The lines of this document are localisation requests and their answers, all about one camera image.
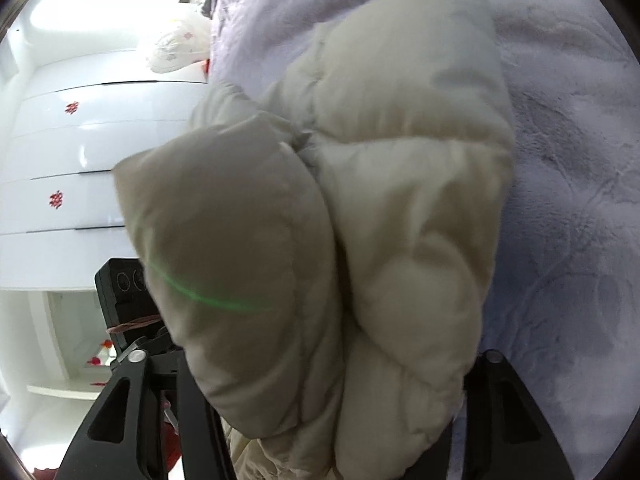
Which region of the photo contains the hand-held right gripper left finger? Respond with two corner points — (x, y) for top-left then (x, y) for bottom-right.
(59, 345), (237, 480)

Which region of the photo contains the cream puffer jacket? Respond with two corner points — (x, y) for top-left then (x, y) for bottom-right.
(112, 0), (516, 480)

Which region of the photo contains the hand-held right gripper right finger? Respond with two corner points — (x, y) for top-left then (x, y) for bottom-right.
(450, 349), (576, 480)

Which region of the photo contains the white floral bag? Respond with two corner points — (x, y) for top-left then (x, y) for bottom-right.
(146, 16), (212, 74)

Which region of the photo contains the white wardrobe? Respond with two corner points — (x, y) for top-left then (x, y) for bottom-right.
(0, 55), (211, 291)

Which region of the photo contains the purple bed blanket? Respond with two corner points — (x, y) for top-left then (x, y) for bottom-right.
(200, 0), (636, 480)

